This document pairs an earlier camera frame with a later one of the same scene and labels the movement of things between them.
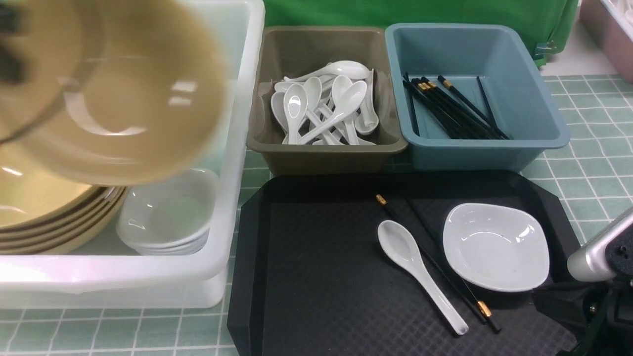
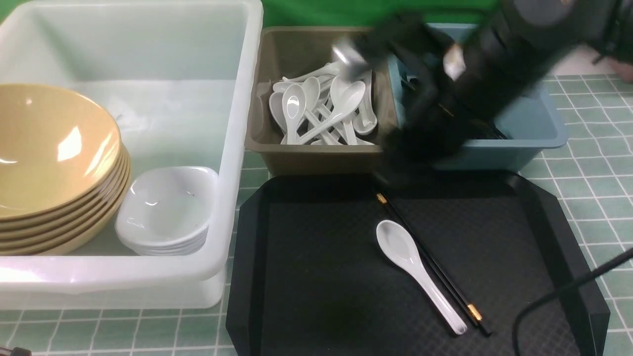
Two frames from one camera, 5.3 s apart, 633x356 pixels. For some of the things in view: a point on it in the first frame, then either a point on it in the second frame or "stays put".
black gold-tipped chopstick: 484,307 to 465,304
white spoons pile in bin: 331,105 stays put
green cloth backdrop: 550,22 stays put
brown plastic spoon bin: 288,52 stays put
